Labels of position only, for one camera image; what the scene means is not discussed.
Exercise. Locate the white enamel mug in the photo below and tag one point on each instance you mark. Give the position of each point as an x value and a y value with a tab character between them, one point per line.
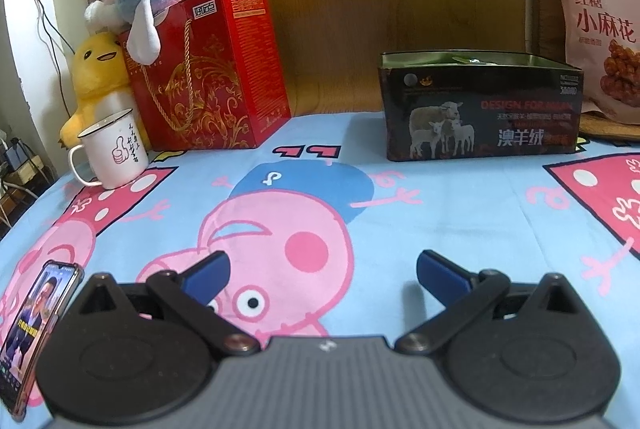
120	149

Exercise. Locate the smartphone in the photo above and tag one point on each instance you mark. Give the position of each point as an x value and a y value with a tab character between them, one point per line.
35	334

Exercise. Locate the printed blue pink blanket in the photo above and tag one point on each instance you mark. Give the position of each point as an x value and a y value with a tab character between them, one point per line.
450	209

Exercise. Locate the red gift box gold print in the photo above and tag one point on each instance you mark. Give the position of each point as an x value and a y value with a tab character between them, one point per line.
225	74

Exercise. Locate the pink snack bag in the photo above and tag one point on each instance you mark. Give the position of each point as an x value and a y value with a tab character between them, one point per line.
600	34

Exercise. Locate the dark tin box sheep print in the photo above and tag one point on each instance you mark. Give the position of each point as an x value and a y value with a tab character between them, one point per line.
500	109

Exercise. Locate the woven wooden mat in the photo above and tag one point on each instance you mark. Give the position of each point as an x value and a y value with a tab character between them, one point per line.
610	129

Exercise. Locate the yellow duck plush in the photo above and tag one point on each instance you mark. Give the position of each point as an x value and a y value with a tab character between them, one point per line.
97	69

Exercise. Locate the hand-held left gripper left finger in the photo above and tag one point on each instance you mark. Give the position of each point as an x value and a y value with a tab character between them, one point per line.
210	274

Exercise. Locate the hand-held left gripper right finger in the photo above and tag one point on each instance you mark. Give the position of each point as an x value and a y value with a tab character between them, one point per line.
440	274

